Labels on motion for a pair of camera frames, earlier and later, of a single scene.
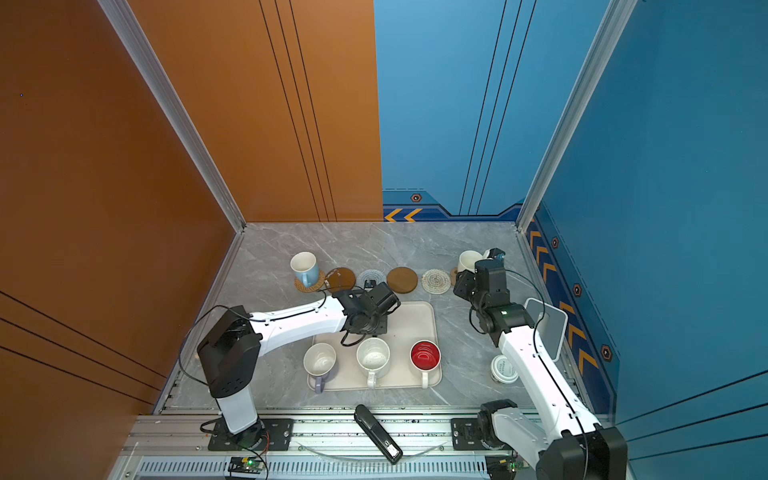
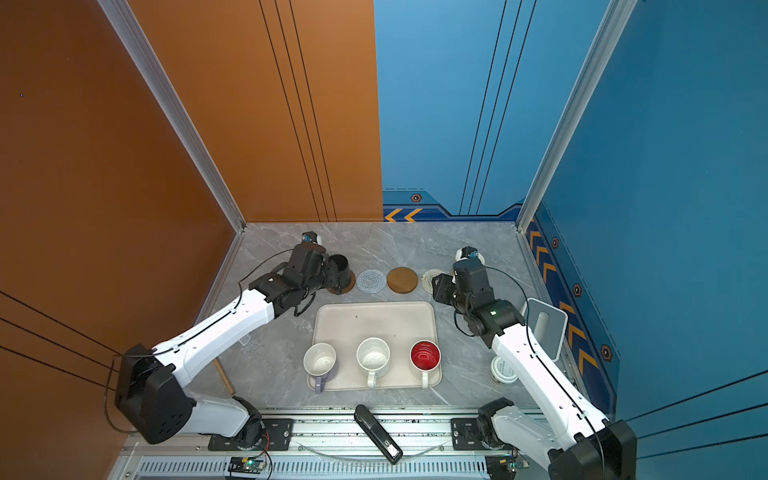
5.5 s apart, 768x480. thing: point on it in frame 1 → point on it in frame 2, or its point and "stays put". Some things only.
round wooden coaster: x=402 y=280 stays put
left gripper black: x=383 y=327 → x=332 y=273
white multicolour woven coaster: x=436 y=281 stays put
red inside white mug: x=425 y=356 stays put
